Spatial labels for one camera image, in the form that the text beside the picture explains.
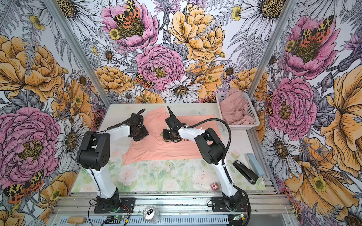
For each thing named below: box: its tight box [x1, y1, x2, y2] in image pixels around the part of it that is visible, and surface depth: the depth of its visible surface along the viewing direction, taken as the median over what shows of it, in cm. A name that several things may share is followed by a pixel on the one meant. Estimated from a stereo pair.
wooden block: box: [67, 216, 87, 224], surface depth 71 cm
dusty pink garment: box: [220, 88, 256, 126], surface depth 116 cm
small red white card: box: [210, 182, 220, 192], surface depth 78 cm
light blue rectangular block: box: [244, 153, 265, 178], surface depth 86 cm
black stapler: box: [232, 160, 259, 185], surface depth 85 cm
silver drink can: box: [142, 205, 161, 224], surface depth 62 cm
